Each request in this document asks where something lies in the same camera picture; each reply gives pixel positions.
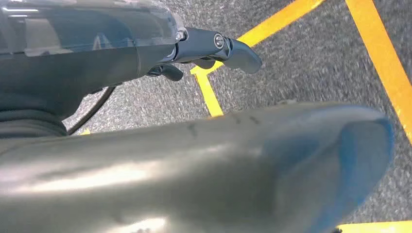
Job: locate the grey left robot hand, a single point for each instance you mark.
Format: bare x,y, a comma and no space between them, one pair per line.
161,177

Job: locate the yellow floor tape square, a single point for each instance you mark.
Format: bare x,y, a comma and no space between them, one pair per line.
273,23
376,227
85,132

